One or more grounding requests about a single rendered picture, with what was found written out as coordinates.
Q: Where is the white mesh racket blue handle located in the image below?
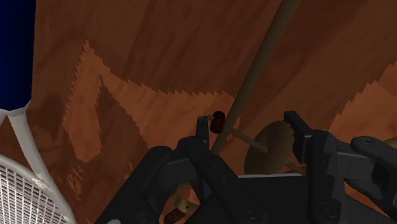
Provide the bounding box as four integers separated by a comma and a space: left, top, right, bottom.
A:
0, 0, 78, 224

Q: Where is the brown disc on thin stick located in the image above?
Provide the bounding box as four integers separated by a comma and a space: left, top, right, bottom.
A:
207, 110, 308, 176

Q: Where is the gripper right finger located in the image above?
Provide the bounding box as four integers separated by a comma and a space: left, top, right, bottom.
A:
283, 110, 397, 224

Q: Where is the long wooden stick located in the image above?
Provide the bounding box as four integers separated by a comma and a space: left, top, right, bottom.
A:
211, 0, 302, 156

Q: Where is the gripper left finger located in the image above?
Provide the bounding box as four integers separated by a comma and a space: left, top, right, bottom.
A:
95, 115, 240, 224

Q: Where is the tan stick dark red end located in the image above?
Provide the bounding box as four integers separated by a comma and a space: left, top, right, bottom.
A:
163, 181, 201, 224

